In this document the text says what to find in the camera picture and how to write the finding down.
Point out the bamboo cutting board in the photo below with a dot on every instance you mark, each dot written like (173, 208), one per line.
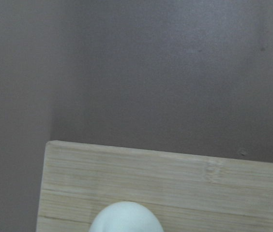
(187, 193)

